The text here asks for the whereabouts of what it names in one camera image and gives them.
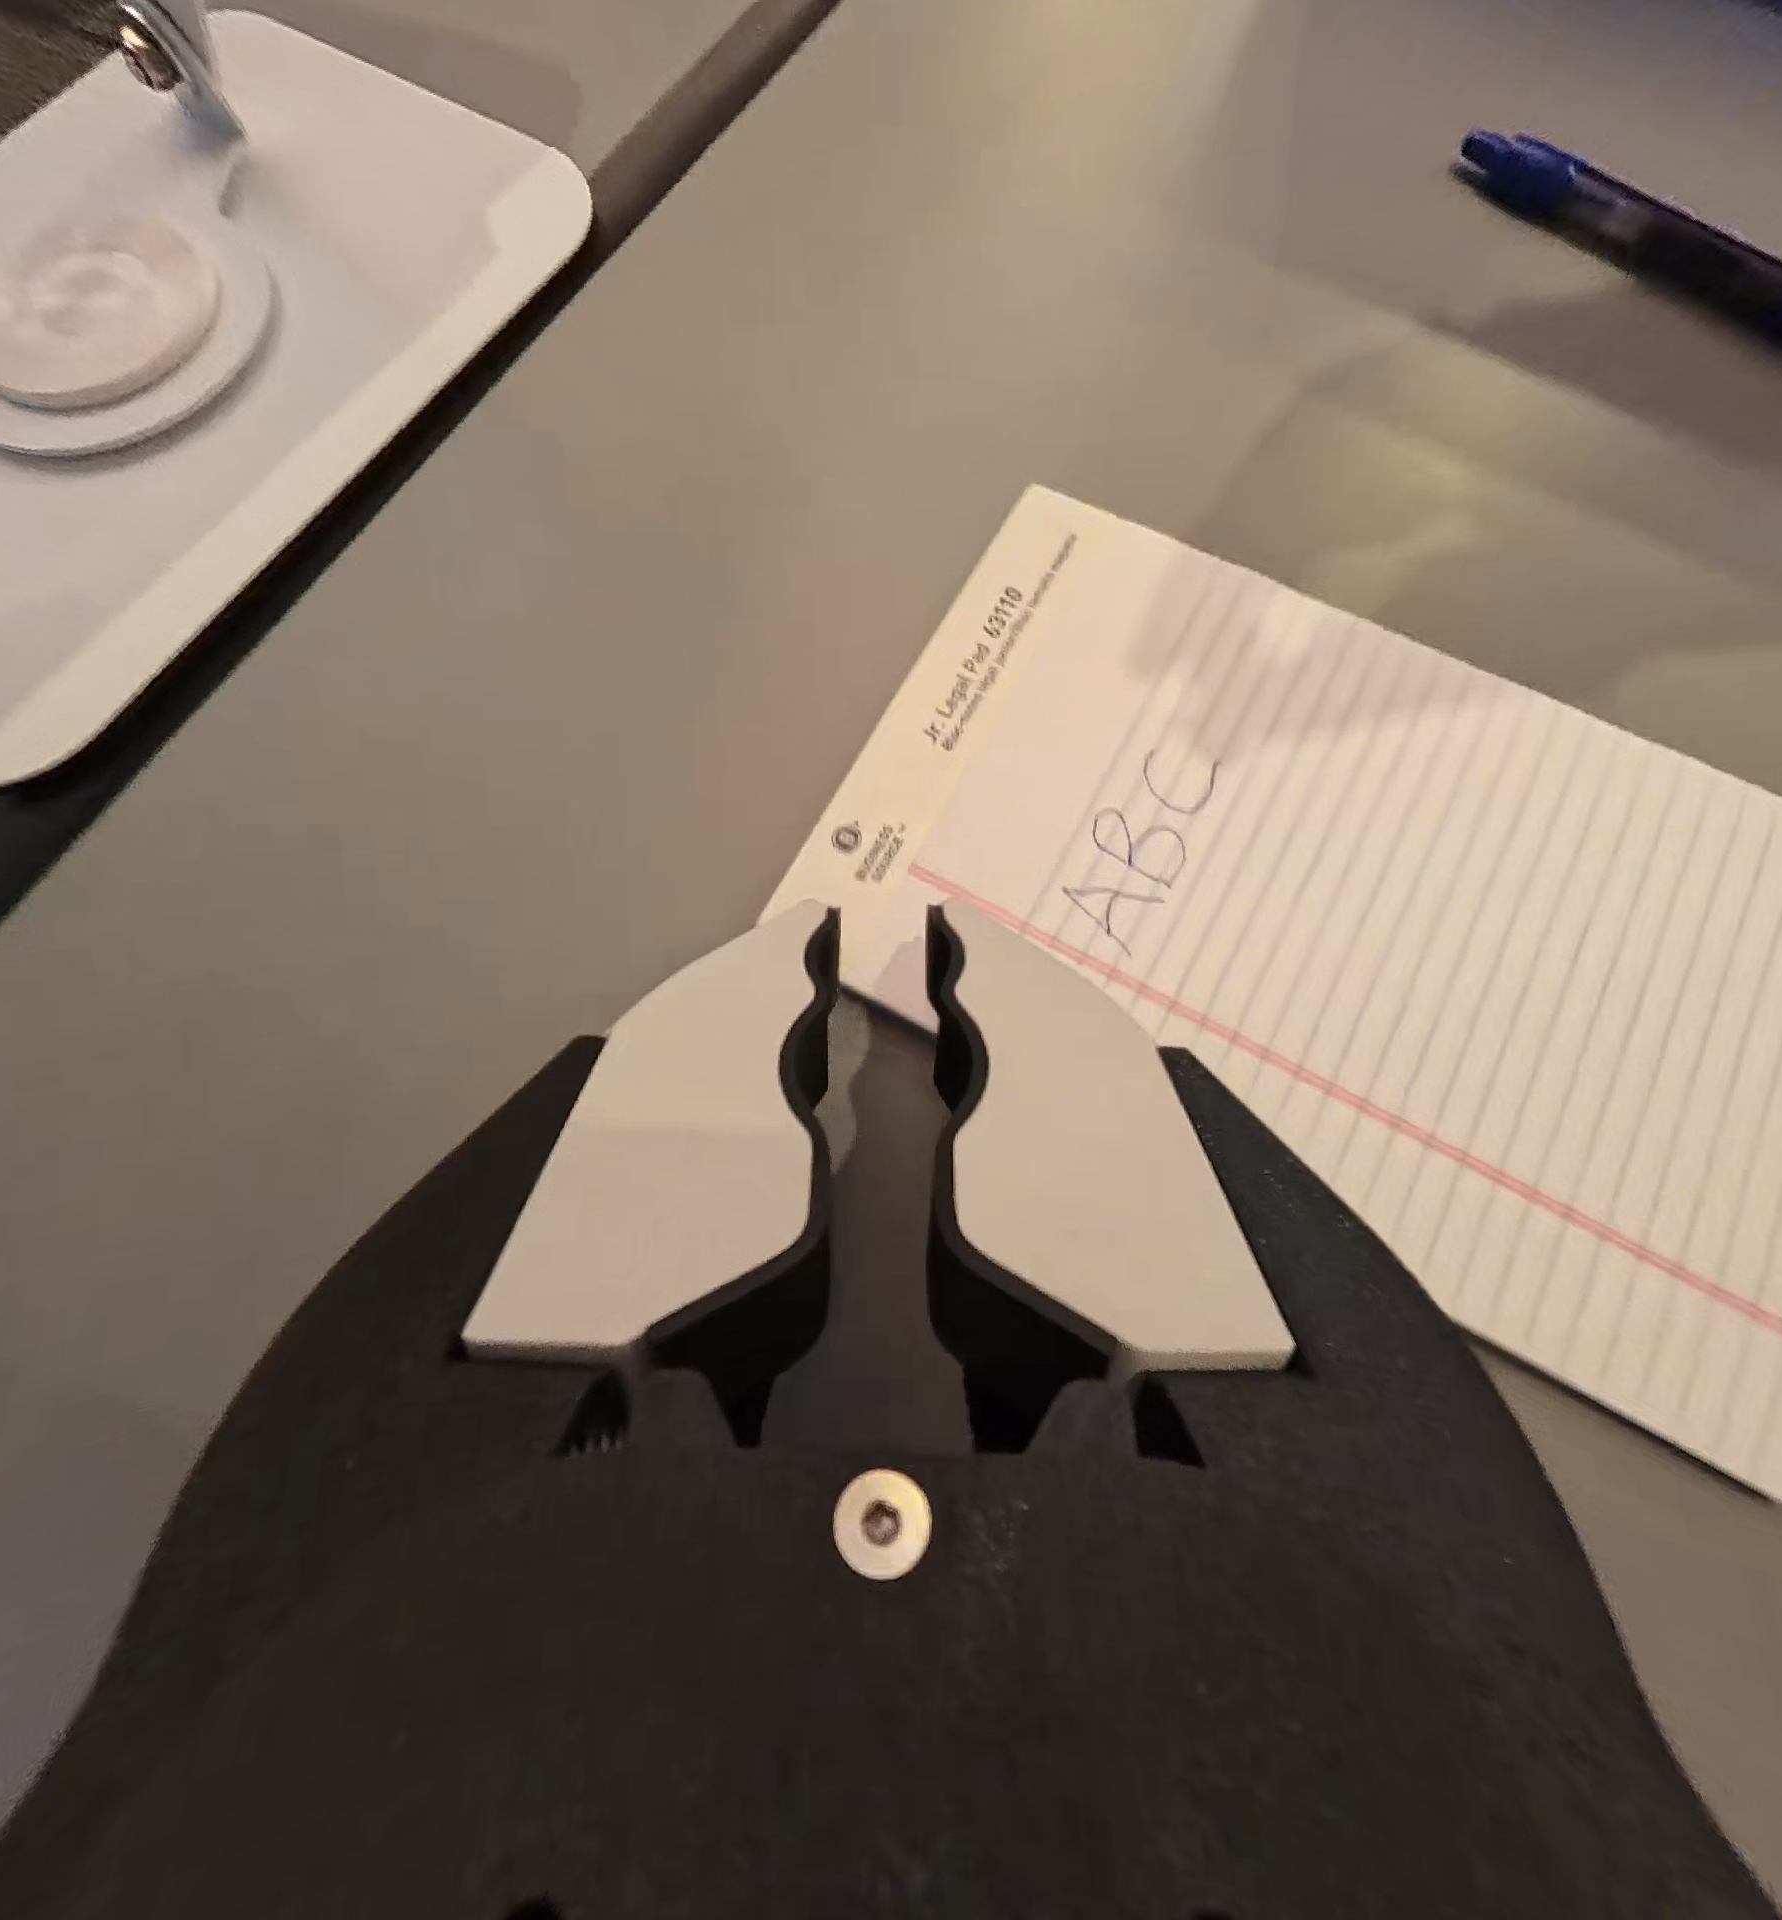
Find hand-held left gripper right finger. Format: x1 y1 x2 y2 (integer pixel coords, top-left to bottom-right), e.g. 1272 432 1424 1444
926 899 1303 1369

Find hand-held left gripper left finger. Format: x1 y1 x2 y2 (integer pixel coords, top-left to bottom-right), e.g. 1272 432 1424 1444
460 899 849 1367

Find white lined notepad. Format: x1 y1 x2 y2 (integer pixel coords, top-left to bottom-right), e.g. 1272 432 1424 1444
761 483 1782 1505

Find blue click pen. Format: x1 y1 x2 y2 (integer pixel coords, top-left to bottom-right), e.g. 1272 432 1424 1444
1458 129 1782 384

